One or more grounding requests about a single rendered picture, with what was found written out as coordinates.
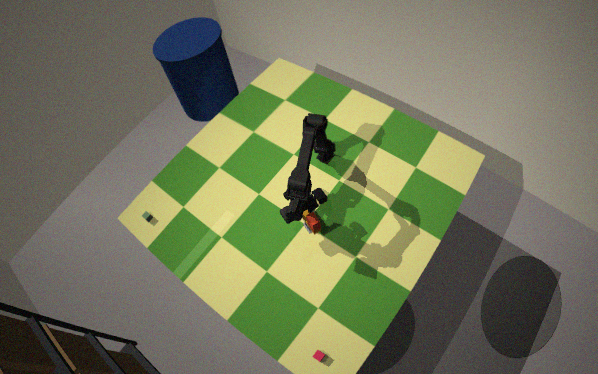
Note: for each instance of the small red block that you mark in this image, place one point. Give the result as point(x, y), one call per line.
point(319, 356)

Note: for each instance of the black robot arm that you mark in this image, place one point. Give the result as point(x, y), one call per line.
point(299, 183)

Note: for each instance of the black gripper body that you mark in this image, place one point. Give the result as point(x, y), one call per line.
point(318, 195)

